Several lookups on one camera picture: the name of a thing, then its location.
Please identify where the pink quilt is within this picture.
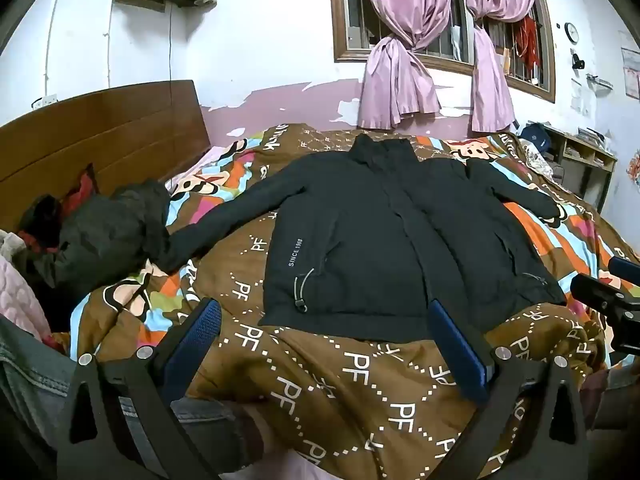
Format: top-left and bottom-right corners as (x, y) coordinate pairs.
(0, 230), (53, 343)

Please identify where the wall calendar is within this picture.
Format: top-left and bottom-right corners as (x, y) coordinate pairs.
(620, 47), (640, 98)

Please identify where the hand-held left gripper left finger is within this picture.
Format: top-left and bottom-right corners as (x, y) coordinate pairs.
(56, 297), (223, 480)

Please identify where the brown printed blanket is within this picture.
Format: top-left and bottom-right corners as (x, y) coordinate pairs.
(70, 122), (640, 480)

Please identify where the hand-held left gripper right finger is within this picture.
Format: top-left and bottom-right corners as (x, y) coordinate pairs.
(427, 299), (591, 480)

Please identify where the person's jeans leg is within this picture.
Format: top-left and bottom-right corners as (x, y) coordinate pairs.
(0, 312), (273, 480)

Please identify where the red hanging cloth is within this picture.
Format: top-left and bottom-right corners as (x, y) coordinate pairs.
(517, 14), (543, 68)

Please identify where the red pillow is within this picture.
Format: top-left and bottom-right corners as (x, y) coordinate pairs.
(20, 162), (101, 256)

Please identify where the pink curtain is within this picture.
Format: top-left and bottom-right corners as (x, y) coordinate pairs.
(462, 0), (540, 133)
(356, 0), (457, 130)

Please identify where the wooden framed window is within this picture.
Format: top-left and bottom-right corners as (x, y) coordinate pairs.
(327, 0), (557, 105)

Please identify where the wooden shelf unit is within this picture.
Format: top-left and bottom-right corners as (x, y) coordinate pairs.
(537, 122), (619, 213)

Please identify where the wooden headboard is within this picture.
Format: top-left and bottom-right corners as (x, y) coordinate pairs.
(0, 80), (212, 233)

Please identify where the blue cap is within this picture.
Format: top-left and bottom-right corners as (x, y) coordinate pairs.
(519, 122), (552, 155)

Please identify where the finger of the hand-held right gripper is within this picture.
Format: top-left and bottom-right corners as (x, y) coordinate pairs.
(570, 274), (638, 317)
(608, 256), (640, 283)

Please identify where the dark clothes pile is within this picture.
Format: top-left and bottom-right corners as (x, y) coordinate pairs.
(20, 180), (173, 306)

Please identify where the black jacket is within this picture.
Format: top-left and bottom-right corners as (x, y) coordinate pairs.
(159, 135), (568, 342)

